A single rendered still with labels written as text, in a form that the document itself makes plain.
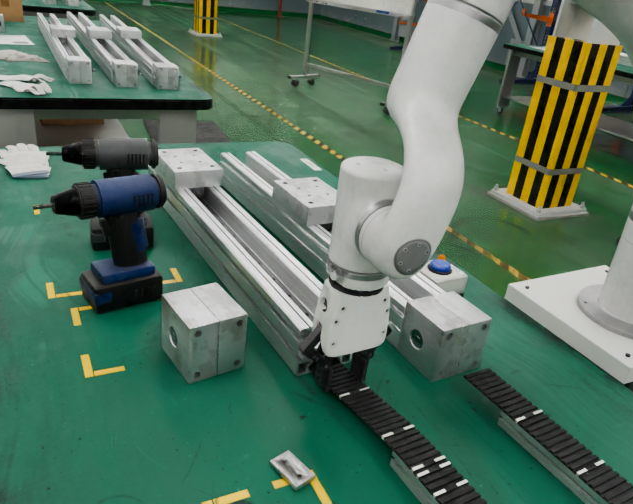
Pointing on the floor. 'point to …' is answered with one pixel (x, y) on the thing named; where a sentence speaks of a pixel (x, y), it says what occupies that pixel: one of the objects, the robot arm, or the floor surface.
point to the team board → (364, 11)
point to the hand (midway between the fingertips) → (341, 371)
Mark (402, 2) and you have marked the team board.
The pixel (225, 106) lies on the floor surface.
